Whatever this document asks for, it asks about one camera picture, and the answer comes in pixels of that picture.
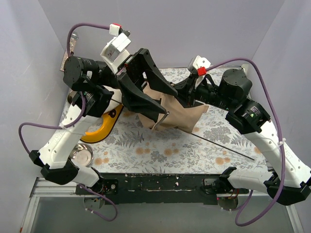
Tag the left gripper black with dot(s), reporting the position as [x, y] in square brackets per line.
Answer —
[129, 70]

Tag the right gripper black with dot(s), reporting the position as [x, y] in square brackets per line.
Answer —
[188, 86]

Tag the beige pet tent fabric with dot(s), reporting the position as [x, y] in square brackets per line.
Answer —
[179, 117]

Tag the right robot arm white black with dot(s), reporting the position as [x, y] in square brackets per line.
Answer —
[289, 175]

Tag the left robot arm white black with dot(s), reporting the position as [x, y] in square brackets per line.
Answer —
[100, 86]

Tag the yellow pet bowl stand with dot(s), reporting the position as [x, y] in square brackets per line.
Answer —
[109, 121]

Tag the white fluffy cushion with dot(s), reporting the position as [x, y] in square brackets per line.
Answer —
[115, 100]

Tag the floral table mat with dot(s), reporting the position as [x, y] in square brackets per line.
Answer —
[148, 157]

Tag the steel bowl at back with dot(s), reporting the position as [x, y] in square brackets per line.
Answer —
[70, 96]

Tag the steel bowl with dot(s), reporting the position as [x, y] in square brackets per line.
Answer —
[70, 96]
[82, 154]

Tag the steel bowl near front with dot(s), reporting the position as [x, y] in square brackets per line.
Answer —
[82, 154]

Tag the glitter microphone toy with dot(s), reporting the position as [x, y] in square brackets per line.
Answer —
[73, 39]

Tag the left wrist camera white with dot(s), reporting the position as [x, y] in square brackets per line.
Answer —
[115, 53]

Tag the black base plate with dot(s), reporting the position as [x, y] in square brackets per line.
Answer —
[130, 188]

